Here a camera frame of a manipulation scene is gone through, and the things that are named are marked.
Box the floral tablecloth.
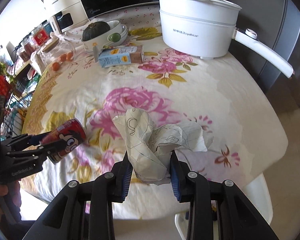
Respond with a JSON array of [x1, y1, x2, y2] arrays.
[[21, 5, 288, 202]]

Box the white air fryer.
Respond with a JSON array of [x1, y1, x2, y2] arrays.
[[43, 0, 88, 35]]

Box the drawing paper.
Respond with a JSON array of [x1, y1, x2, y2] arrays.
[[112, 108, 207, 185]]

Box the wire storage rack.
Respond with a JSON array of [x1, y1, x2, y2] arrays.
[[0, 62, 40, 140]]

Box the green lime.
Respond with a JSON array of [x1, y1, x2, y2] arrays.
[[108, 33, 121, 43]]

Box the red soda can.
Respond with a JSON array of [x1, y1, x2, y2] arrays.
[[40, 118, 86, 164]]

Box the white electric pot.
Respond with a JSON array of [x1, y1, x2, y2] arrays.
[[159, 0, 294, 78]]

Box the white plastic chair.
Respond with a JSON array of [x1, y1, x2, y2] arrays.
[[175, 174, 275, 239]]

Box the red tea tin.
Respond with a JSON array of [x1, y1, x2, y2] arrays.
[[32, 27, 50, 46]]

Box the dark green pumpkin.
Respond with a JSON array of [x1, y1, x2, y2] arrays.
[[82, 21, 110, 42]]

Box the light blue milk carton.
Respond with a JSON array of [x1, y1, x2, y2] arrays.
[[94, 46, 144, 68]]

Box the grey refrigerator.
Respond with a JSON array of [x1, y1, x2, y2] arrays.
[[229, 0, 300, 107]]

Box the white stacked bowls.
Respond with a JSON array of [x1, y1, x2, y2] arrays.
[[82, 20, 128, 52]]

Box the glass jar with oranges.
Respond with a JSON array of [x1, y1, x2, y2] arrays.
[[39, 38, 76, 71]]

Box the person's left hand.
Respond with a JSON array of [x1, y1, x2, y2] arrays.
[[0, 179, 22, 223]]

